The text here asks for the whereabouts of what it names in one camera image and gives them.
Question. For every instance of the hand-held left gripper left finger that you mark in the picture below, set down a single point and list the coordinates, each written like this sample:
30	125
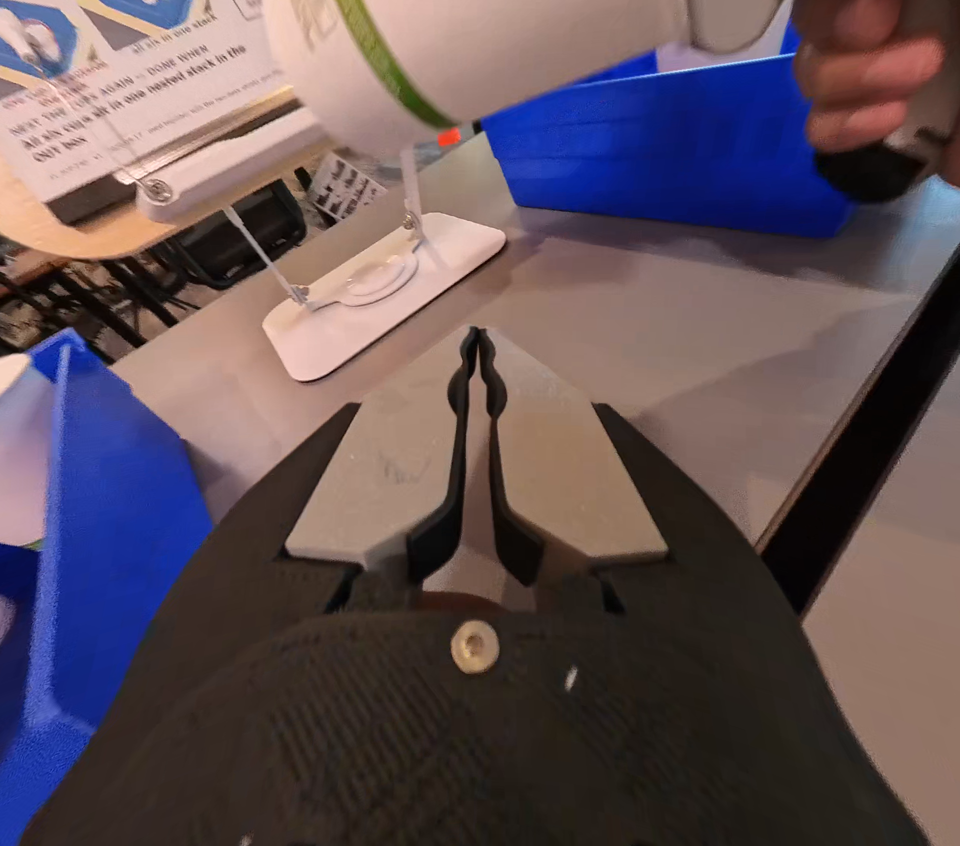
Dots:
390	478

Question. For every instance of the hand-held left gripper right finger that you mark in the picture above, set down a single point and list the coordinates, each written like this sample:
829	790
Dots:
570	478

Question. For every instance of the blue plastic bin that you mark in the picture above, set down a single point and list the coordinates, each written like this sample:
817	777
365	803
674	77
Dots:
112	523
637	148

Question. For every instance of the person's right hand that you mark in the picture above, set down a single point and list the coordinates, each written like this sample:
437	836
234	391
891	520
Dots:
870	20

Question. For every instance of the white tablet stand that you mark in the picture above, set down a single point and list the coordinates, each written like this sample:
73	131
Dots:
420	276

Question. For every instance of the small printed label card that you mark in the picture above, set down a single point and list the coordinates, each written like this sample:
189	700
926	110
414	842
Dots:
349	189

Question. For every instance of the printed instruction sheet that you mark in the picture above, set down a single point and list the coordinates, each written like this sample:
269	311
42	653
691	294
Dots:
150	73

